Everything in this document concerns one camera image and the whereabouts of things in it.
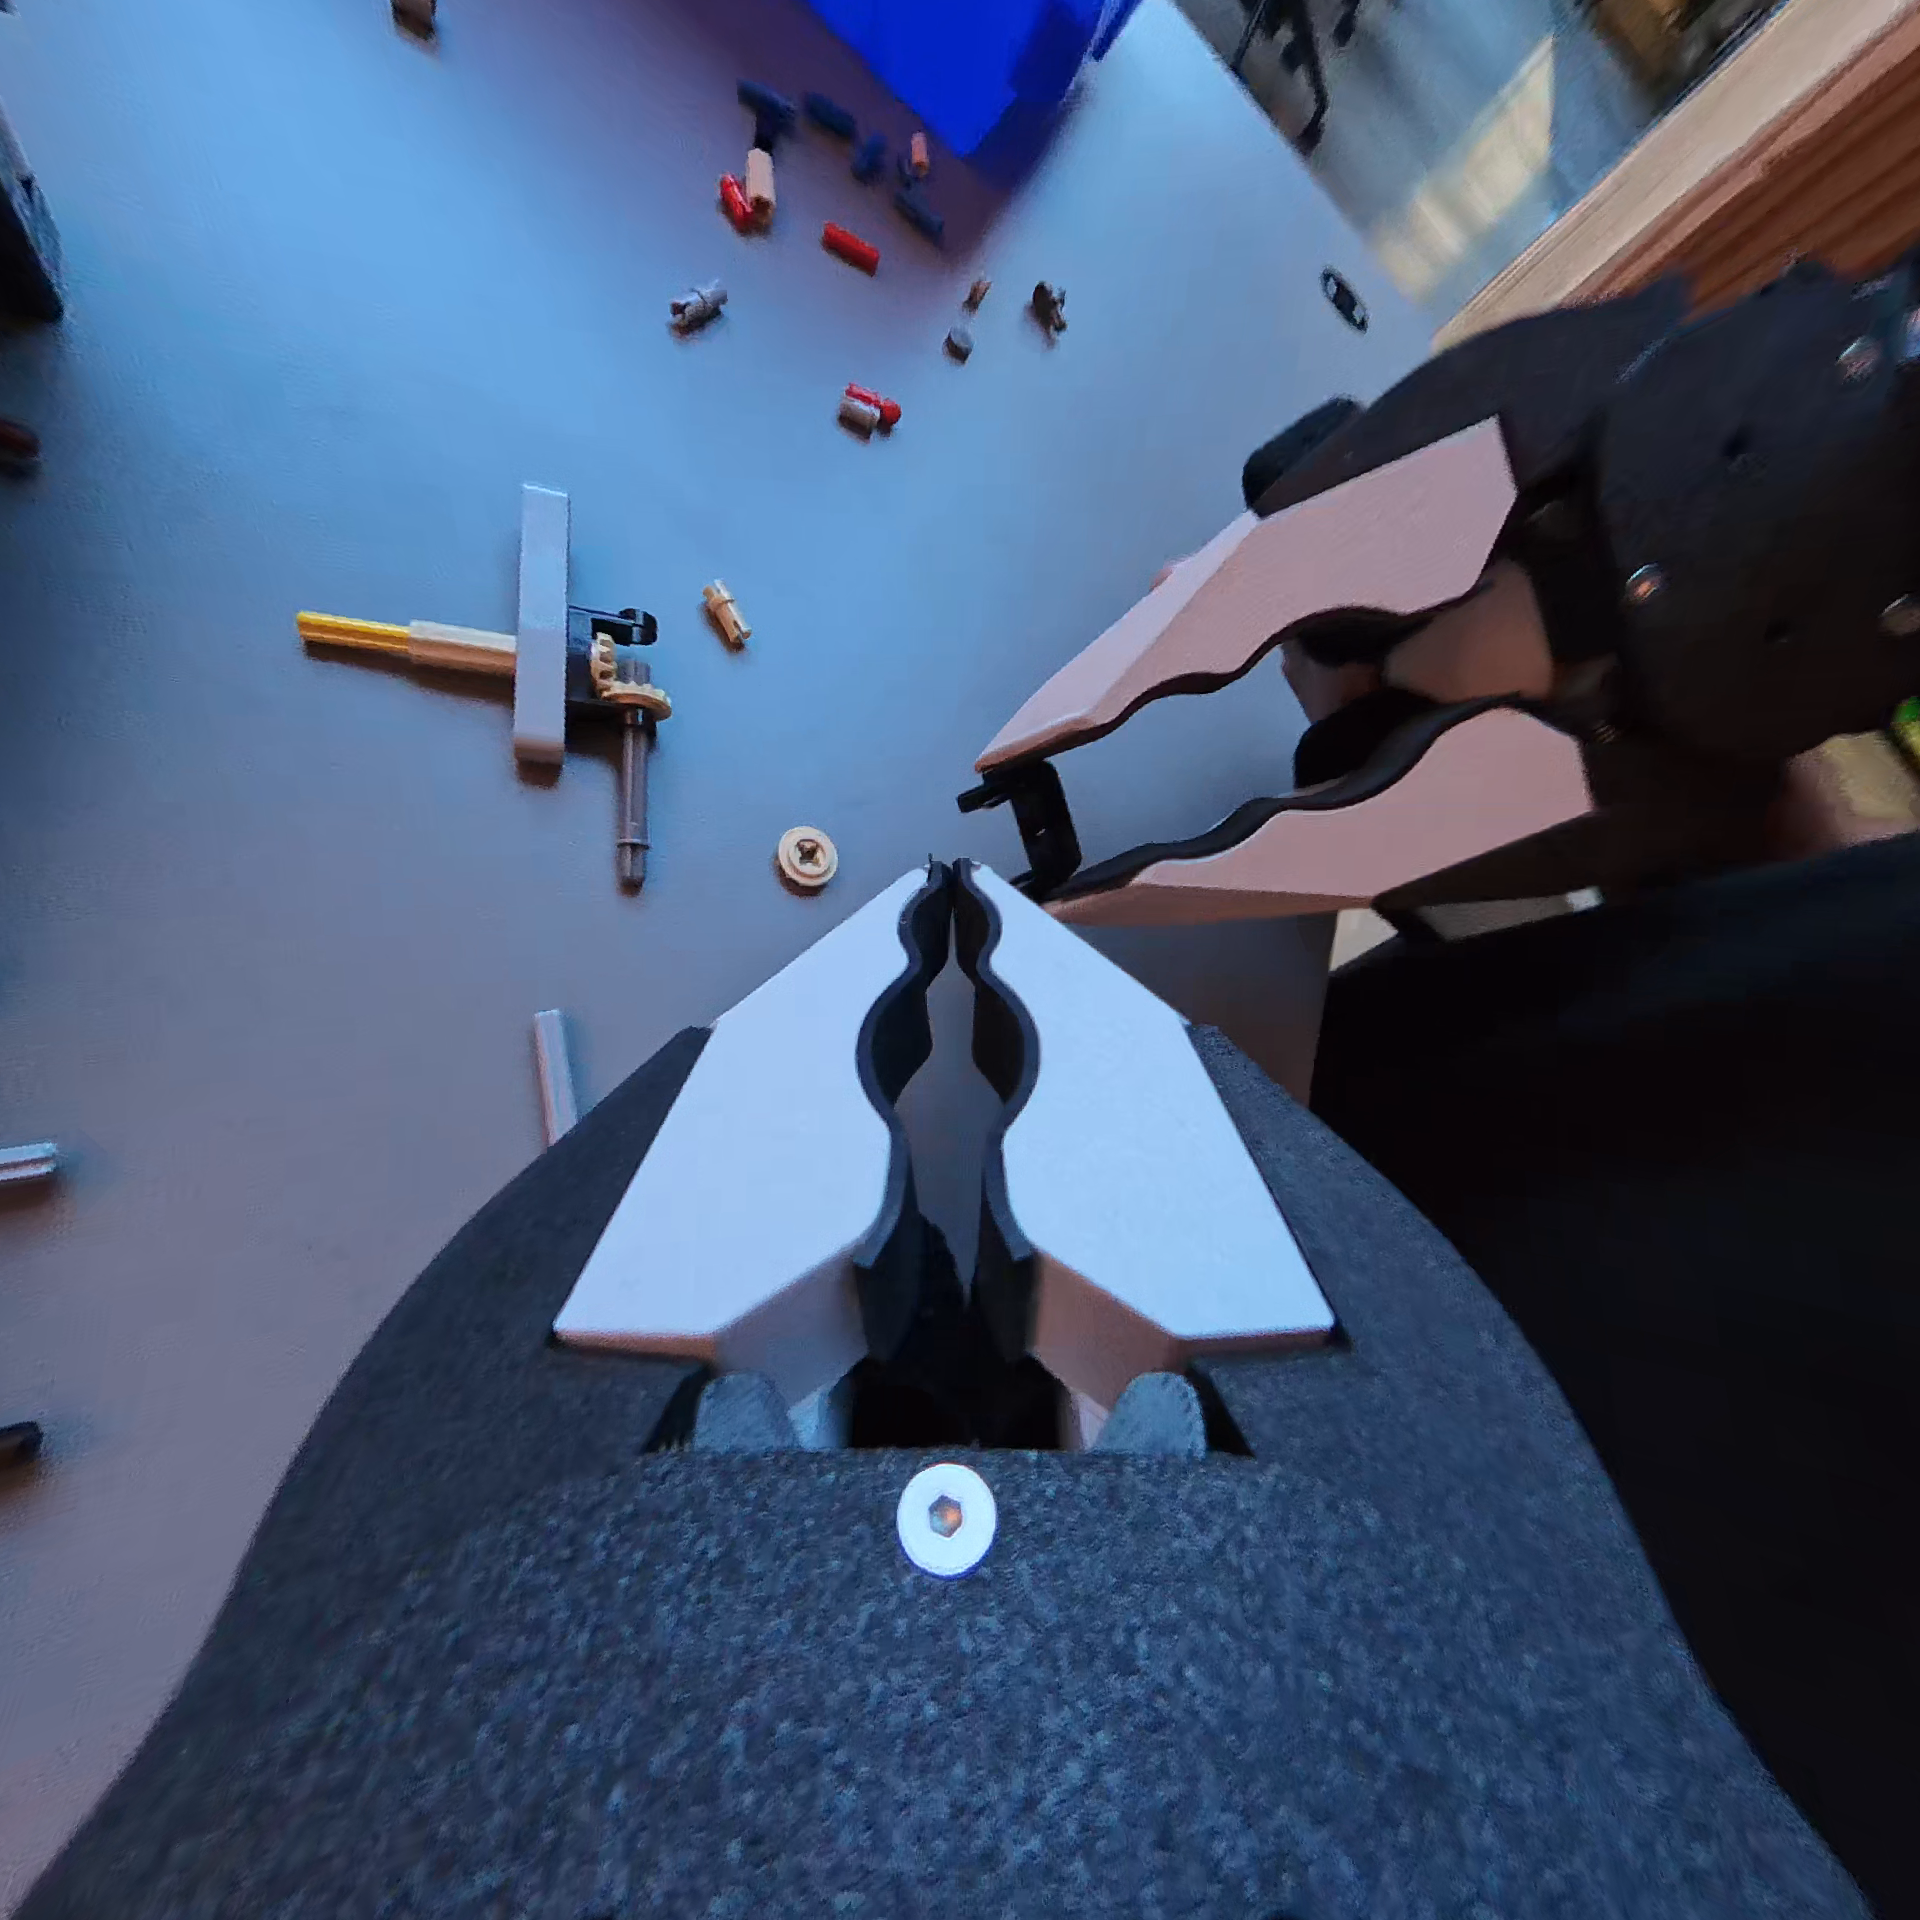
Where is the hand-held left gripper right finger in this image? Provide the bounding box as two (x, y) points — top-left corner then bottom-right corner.
(959, 859), (1337, 1449)

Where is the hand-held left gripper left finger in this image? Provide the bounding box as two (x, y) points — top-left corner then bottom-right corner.
(551, 859), (962, 1449)

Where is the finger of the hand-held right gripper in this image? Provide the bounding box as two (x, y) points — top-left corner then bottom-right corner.
(1042, 693), (1604, 923)
(976, 415), (1548, 777)

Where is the light grey lego axle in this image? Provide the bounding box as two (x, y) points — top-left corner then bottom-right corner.
(530, 1009), (585, 1150)

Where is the black lego bracket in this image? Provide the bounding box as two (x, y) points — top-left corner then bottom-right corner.
(959, 756), (1086, 895)

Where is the grey beam lego subassembly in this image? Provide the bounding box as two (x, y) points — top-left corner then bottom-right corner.
(296, 483), (674, 890)

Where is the partly built lego truck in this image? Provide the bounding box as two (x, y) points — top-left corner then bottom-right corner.
(0, 95), (70, 1465)

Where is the wooden cabinet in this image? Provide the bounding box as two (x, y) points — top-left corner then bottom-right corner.
(1431, 0), (1920, 355)

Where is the blue plastic bin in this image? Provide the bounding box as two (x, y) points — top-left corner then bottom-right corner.
(803, 0), (1151, 159)

